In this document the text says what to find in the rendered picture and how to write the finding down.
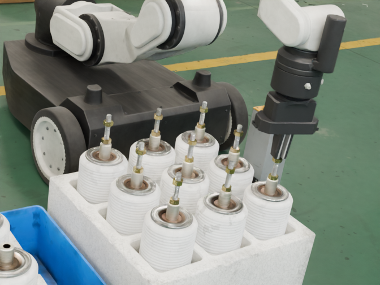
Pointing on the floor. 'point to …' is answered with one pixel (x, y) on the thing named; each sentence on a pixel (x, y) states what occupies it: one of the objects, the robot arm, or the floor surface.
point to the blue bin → (50, 247)
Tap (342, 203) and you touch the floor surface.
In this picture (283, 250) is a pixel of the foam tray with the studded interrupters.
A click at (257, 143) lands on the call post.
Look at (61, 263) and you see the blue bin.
